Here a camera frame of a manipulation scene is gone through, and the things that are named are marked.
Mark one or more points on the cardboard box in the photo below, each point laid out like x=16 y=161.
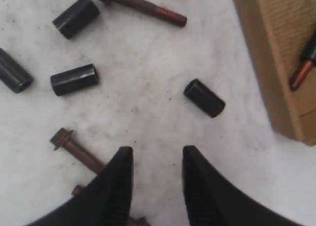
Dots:
x=279 y=58

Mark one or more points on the black cylindrical sleeve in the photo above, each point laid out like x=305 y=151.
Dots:
x=13 y=71
x=204 y=98
x=74 y=79
x=76 y=16

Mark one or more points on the copper-coloured flange bolt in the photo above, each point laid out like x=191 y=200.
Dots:
x=145 y=7
x=74 y=149
x=77 y=190

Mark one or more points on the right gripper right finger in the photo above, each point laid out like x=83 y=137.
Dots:
x=212 y=198

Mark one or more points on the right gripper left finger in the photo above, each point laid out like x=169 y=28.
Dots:
x=108 y=194

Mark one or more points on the bolt assembled in black sleeve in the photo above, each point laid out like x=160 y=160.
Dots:
x=304 y=65

